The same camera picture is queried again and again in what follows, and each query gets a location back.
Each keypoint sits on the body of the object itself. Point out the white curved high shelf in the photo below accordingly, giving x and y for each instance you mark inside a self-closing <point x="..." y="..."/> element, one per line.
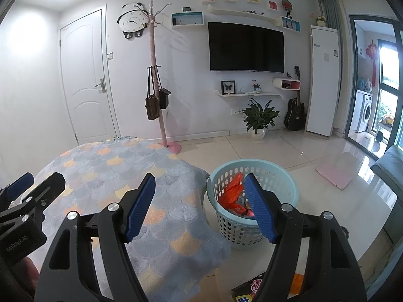
<point x="239" y="13"/>

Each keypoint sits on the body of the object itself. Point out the pink coat rack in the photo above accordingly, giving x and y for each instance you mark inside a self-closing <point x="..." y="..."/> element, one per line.
<point x="152" y="47"/>

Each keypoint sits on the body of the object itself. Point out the white door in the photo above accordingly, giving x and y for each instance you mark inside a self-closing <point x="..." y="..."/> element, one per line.
<point x="85" y="85"/>

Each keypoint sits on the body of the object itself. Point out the red plastic bag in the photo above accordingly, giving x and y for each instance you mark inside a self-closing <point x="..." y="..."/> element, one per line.
<point x="231" y="192"/>

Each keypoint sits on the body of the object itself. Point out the dark glass door frame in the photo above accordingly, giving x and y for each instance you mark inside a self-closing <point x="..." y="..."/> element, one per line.
<point x="351" y="69"/>

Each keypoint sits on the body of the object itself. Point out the blue detergent bottle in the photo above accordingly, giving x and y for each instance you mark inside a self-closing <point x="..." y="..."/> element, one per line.
<point x="366" y="85"/>

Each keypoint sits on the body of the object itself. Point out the framed butterfly picture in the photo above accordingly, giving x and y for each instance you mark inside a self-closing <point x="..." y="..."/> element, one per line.
<point x="228" y="87"/>

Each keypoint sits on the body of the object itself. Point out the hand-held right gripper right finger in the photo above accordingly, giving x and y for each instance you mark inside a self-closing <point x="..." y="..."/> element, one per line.
<point x="261" y="207"/>

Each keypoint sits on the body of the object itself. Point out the red wall box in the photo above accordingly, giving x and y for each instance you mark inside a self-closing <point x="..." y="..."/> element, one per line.
<point x="273" y="5"/>

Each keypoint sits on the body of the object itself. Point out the green potted plant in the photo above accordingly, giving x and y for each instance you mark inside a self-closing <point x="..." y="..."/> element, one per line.
<point x="259" y="116"/>

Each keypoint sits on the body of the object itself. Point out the grey curtain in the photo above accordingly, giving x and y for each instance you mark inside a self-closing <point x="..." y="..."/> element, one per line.
<point x="333" y="6"/>

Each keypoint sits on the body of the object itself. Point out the light blue plastic basket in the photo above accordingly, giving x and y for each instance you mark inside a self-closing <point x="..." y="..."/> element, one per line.
<point x="242" y="241"/>

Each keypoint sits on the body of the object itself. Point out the white and pink wall box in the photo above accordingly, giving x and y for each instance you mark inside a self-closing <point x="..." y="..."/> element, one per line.
<point x="286" y="83"/>

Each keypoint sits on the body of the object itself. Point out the small shelf ornament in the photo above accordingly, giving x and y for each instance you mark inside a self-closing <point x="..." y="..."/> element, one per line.
<point x="256" y="88"/>

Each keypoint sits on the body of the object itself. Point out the red knot decoration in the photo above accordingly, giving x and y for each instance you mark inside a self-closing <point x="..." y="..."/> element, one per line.
<point x="372" y="52"/>

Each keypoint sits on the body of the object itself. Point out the white curved low shelf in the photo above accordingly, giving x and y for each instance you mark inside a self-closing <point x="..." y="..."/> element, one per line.
<point x="245" y="94"/>

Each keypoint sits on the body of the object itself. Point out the round fan ornament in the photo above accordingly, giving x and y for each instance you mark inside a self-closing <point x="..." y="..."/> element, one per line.
<point x="286" y="5"/>

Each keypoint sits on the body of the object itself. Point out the flowers in pot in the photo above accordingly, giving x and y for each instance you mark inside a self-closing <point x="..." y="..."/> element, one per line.
<point x="321" y="21"/>

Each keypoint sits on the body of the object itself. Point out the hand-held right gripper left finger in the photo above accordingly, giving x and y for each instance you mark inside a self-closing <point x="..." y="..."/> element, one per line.
<point x="141" y="207"/>

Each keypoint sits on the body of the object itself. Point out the white washing machine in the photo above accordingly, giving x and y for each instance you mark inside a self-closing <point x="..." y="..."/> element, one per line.
<point x="365" y="113"/>

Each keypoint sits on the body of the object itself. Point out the grey sofa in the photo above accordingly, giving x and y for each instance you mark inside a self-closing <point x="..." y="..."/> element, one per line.
<point x="390" y="166"/>

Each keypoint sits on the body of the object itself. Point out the black hanging bag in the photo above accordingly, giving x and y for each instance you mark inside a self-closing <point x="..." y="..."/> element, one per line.
<point x="163" y="99"/>

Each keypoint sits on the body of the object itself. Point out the brown hanging bag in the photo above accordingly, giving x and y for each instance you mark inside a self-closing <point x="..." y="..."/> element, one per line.
<point x="152" y="108"/>

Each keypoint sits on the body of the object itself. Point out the panda wall clock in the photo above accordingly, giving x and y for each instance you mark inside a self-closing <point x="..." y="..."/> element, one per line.
<point x="132" y="20"/>

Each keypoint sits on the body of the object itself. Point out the wall power socket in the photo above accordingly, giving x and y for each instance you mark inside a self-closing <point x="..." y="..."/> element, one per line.
<point x="237" y="111"/>

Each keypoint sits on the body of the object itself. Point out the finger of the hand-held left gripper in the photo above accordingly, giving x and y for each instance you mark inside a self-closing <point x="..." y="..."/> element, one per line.
<point x="19" y="183"/>
<point x="47" y="188"/>

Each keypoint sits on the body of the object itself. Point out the scale-patterned tablecloth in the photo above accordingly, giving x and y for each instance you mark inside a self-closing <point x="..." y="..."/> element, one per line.
<point x="104" y="170"/>

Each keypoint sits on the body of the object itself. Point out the black wall television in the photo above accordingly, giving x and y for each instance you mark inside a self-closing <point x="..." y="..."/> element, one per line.
<point x="245" y="47"/>

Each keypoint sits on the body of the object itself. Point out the pink floor scale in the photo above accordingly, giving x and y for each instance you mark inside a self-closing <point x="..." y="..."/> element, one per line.
<point x="335" y="174"/>

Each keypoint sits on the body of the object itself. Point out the long white and blue wall box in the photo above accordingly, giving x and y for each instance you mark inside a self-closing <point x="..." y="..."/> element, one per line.
<point x="189" y="19"/>

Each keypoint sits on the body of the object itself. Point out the black acoustic guitar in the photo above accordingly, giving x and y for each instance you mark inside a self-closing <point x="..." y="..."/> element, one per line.
<point x="296" y="114"/>

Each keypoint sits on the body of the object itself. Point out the black snack packet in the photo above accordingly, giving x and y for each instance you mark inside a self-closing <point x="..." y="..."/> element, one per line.
<point x="248" y="291"/>

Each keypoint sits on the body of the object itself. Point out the white standing air conditioner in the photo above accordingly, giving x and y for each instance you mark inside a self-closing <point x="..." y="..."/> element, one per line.
<point x="322" y="85"/>

